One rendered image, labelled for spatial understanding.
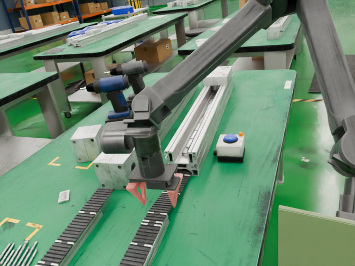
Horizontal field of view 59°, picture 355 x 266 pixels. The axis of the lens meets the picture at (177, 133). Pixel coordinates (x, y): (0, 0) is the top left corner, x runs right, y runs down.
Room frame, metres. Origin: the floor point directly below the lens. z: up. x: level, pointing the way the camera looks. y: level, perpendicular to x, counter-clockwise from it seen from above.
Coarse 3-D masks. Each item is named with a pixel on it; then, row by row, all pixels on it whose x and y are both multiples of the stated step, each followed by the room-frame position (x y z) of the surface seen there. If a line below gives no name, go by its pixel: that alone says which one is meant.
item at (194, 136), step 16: (208, 96) 1.28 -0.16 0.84; (224, 96) 1.24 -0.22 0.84; (192, 112) 1.06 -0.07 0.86; (208, 112) 1.04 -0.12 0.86; (192, 128) 1.01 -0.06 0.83; (208, 128) 0.93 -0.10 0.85; (176, 144) 0.84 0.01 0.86; (192, 144) 0.82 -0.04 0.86; (208, 144) 0.91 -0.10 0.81; (176, 160) 0.81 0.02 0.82; (192, 160) 0.78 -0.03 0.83
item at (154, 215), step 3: (147, 213) 0.60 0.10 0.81; (150, 213) 0.60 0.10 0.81; (153, 213) 0.60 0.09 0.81; (156, 213) 0.60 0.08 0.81; (159, 213) 0.60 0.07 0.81; (162, 213) 0.59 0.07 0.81; (165, 213) 0.59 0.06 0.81; (147, 216) 0.59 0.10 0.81; (150, 216) 0.59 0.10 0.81; (153, 216) 0.59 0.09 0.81; (156, 216) 0.59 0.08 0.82; (159, 216) 0.58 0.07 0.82; (162, 216) 0.58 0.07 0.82; (165, 216) 0.58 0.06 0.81
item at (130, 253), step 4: (128, 252) 0.49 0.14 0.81; (132, 252) 0.49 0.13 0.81; (136, 252) 0.49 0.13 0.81; (140, 252) 0.48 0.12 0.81; (144, 252) 0.48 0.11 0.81; (148, 252) 0.48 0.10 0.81; (128, 256) 0.48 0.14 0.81; (132, 256) 0.48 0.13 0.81; (136, 256) 0.47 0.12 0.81; (140, 256) 0.47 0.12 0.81; (144, 256) 0.47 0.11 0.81
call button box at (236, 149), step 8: (224, 144) 0.84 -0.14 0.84; (232, 144) 0.83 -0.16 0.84; (240, 144) 0.82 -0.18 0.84; (216, 152) 0.87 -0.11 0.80; (224, 152) 0.83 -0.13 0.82; (232, 152) 0.82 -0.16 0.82; (240, 152) 0.81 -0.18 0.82; (224, 160) 0.83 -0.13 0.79; (232, 160) 0.82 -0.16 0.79; (240, 160) 0.81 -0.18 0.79
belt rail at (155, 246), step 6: (168, 216) 0.60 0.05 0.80; (168, 222) 0.59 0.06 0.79; (162, 228) 0.56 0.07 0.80; (162, 234) 0.55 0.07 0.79; (156, 240) 0.52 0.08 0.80; (156, 246) 0.51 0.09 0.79; (150, 252) 0.49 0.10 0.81; (150, 258) 0.49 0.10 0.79; (144, 264) 0.46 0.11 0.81; (150, 264) 0.47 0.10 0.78
